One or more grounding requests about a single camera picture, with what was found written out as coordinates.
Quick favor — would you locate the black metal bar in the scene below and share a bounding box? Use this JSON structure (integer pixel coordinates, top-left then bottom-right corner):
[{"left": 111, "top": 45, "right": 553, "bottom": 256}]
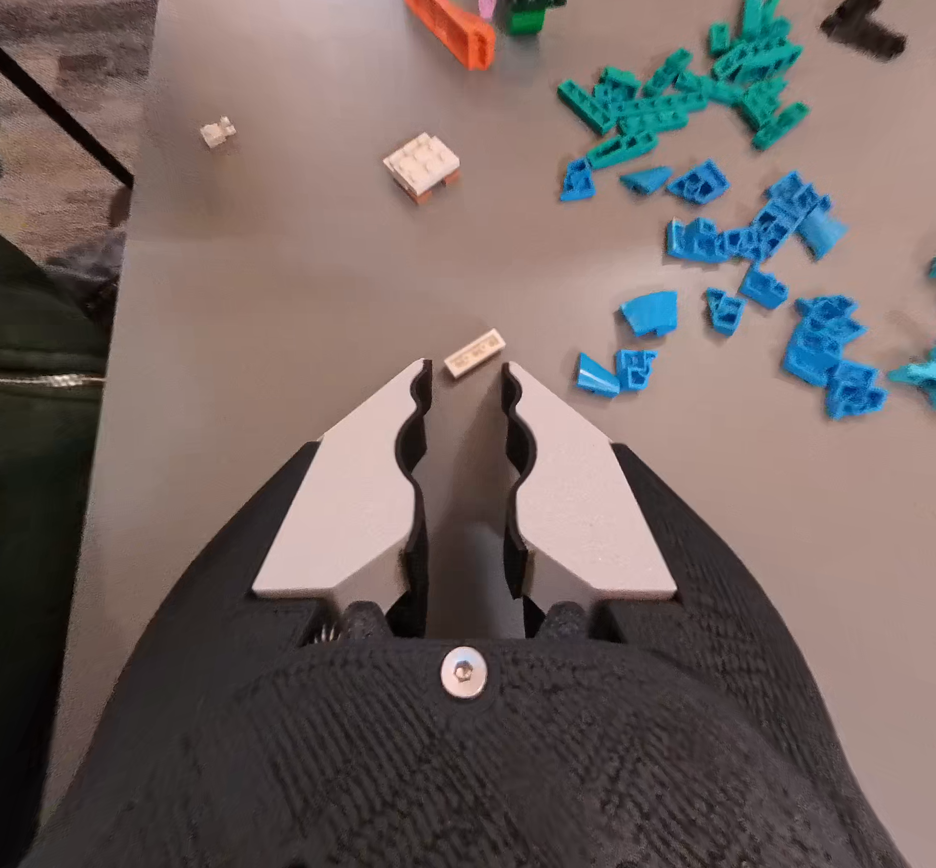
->
[{"left": 0, "top": 46, "right": 137, "bottom": 190}]

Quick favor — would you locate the light turquoise lego piece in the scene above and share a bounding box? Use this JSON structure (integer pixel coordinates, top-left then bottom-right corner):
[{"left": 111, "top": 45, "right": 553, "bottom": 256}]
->
[{"left": 888, "top": 343, "right": 936, "bottom": 413}]

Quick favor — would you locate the white and brown lego block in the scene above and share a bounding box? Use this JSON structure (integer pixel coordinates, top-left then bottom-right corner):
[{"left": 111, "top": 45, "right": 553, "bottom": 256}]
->
[{"left": 382, "top": 132, "right": 462, "bottom": 205}]

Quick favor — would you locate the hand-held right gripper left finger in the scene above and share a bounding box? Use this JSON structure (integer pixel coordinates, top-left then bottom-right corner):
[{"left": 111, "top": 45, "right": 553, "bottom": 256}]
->
[{"left": 251, "top": 358, "right": 434, "bottom": 616}]

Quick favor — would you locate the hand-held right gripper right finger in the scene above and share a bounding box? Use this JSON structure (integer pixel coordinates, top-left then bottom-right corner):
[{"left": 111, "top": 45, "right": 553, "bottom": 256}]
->
[{"left": 499, "top": 360, "right": 679, "bottom": 613}]

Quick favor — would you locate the white lego plate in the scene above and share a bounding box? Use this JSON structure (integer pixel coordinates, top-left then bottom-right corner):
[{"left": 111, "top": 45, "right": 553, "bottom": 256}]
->
[{"left": 443, "top": 328, "right": 506, "bottom": 379}]

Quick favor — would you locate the pile of blue lego pieces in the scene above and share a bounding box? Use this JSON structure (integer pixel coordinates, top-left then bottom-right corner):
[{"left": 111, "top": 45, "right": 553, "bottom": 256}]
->
[{"left": 559, "top": 158, "right": 890, "bottom": 421}]

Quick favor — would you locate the pile of teal lego pieces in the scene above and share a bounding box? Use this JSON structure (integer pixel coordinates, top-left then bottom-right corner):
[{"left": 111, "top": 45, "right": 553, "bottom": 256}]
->
[{"left": 556, "top": 0, "right": 812, "bottom": 171}]

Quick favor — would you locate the black lego piece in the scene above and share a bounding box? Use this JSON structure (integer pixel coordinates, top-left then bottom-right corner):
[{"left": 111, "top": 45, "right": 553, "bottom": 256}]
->
[{"left": 819, "top": 0, "right": 908, "bottom": 63}]

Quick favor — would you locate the orange brick separator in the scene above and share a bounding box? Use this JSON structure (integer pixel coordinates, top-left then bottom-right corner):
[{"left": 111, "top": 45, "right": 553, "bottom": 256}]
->
[{"left": 398, "top": 0, "right": 497, "bottom": 71}]

